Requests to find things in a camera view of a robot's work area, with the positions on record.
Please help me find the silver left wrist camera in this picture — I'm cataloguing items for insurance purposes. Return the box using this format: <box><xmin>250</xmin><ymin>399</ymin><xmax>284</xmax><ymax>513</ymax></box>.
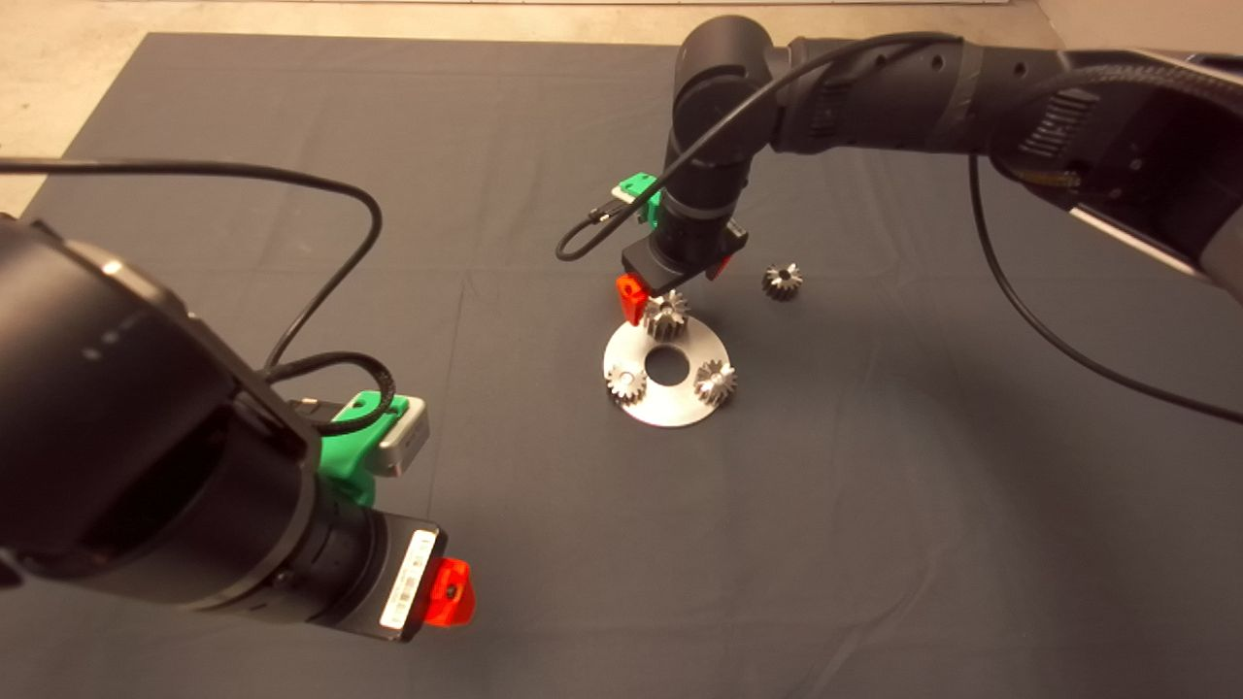
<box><xmin>376</xmin><ymin>395</ymin><xmax>430</xmax><ymax>479</ymax></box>

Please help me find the black right camera cable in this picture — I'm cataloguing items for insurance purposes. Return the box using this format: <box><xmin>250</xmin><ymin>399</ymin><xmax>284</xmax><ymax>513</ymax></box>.
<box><xmin>555</xmin><ymin>31</ymin><xmax>1243</xmax><ymax>425</ymax></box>

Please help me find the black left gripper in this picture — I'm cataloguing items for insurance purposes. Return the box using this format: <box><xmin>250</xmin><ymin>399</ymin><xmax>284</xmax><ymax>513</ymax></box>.
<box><xmin>340</xmin><ymin>509</ymin><xmax>477</xmax><ymax>643</ymax></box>

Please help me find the dark grey table cloth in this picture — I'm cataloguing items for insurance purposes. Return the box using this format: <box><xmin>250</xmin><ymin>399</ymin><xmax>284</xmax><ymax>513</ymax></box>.
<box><xmin>0</xmin><ymin>34</ymin><xmax>1243</xmax><ymax>699</ymax></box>

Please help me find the black left camera cable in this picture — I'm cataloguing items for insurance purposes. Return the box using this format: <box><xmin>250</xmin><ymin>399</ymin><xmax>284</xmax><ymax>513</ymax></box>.
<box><xmin>0</xmin><ymin>158</ymin><xmax>397</xmax><ymax>436</ymax></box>

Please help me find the green left camera mount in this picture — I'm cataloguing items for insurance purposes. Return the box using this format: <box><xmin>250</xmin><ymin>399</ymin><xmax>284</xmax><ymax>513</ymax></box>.
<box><xmin>316</xmin><ymin>390</ymin><xmax>409</xmax><ymax>507</ymax></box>

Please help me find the black camera cable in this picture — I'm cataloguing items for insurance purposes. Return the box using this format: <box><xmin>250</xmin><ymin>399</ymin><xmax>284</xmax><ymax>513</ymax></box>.
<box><xmin>0</xmin><ymin>158</ymin><xmax>397</xmax><ymax>436</ymax></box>
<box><xmin>555</xmin><ymin>31</ymin><xmax>1243</xmax><ymax>425</ymax></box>

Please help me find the large steel gear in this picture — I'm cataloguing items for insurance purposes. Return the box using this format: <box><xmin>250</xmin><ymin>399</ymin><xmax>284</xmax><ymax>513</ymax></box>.
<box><xmin>643</xmin><ymin>289</ymin><xmax>691</xmax><ymax>342</ymax></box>

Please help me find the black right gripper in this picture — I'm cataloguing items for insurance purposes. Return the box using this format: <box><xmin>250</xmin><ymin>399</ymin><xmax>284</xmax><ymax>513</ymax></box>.
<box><xmin>617</xmin><ymin>220</ymin><xmax>750</xmax><ymax>327</ymax></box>

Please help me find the green right camera mount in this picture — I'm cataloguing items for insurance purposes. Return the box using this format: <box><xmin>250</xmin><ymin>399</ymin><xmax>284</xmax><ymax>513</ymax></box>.
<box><xmin>621</xmin><ymin>173</ymin><xmax>667</xmax><ymax>230</ymax></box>

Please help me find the small steel gear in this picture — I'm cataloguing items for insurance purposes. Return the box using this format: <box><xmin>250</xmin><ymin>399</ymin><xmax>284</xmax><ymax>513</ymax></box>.
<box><xmin>605</xmin><ymin>366</ymin><xmax>649</xmax><ymax>408</ymax></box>
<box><xmin>692</xmin><ymin>359</ymin><xmax>737</xmax><ymax>405</ymax></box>
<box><xmin>760</xmin><ymin>262</ymin><xmax>804</xmax><ymax>302</ymax></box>

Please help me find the round metal plate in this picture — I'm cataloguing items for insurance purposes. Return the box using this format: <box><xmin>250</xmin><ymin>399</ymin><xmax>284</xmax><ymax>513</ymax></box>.
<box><xmin>602</xmin><ymin>313</ymin><xmax>729</xmax><ymax>429</ymax></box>

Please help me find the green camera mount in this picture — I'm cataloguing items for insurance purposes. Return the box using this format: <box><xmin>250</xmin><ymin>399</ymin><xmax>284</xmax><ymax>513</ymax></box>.
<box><xmin>621</xmin><ymin>173</ymin><xmax>667</xmax><ymax>230</ymax></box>
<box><xmin>316</xmin><ymin>390</ymin><xmax>409</xmax><ymax>507</ymax></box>

